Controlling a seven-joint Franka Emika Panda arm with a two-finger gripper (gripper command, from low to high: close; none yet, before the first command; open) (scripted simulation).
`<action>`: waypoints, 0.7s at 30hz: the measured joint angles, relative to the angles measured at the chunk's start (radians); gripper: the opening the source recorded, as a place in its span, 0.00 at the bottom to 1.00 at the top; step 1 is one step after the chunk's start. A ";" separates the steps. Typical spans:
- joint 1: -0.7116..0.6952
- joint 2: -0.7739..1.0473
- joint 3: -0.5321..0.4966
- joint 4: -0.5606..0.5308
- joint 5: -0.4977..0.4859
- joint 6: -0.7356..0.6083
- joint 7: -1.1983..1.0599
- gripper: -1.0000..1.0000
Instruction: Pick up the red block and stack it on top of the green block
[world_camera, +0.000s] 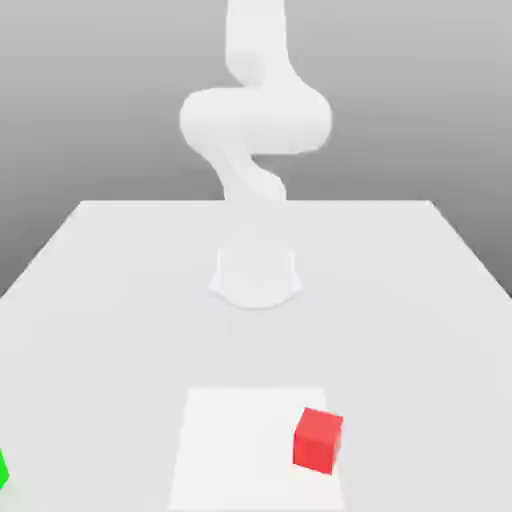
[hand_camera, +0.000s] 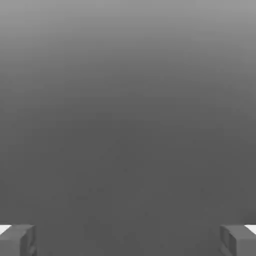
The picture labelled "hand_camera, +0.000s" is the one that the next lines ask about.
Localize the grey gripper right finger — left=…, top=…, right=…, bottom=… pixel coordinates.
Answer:
left=219, top=223, right=256, bottom=256

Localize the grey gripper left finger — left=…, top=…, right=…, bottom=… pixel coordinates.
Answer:
left=0, top=223, right=38, bottom=256

